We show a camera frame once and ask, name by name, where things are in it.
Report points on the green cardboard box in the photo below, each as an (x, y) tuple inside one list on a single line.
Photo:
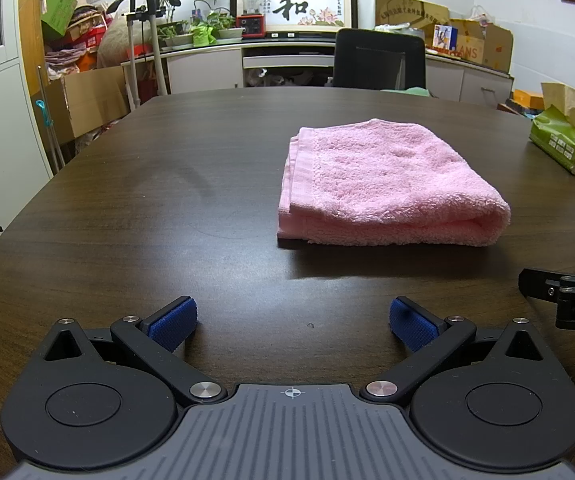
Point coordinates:
[(60, 7)]

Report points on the black office chair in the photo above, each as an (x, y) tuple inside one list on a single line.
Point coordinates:
[(367, 60)]

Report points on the light green cloth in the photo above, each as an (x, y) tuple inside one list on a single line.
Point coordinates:
[(417, 92)]

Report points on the white plastic bag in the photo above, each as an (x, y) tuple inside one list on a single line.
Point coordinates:
[(480, 14)]

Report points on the printed cardboard box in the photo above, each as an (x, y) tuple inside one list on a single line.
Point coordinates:
[(487, 42)]

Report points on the small colourful box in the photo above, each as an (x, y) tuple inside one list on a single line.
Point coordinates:
[(445, 37)]

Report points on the golden flat board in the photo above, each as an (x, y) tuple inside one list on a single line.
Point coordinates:
[(407, 10)]

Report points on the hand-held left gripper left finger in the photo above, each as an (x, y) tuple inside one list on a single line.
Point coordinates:
[(172, 329)]

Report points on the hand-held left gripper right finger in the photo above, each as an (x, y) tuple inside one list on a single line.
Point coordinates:
[(412, 329)]

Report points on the white sideboard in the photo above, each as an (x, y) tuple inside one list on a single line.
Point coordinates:
[(202, 67)]

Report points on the large open cardboard box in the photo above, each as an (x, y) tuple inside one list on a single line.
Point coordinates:
[(90, 100)]

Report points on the green tissue box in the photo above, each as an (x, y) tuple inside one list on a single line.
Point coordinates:
[(560, 142)]

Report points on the small potted plants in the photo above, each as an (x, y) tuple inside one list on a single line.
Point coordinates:
[(207, 30)]

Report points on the framed lotus calligraphy picture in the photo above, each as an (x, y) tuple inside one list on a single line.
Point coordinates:
[(312, 7)]

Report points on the white metal poles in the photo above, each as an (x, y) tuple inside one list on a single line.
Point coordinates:
[(160, 65)]

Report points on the pink towel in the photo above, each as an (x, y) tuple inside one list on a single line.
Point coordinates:
[(382, 180)]

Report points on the orange box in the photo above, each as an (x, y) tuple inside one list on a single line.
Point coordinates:
[(527, 99)]

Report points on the red blender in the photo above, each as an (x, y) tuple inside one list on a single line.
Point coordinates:
[(251, 10)]

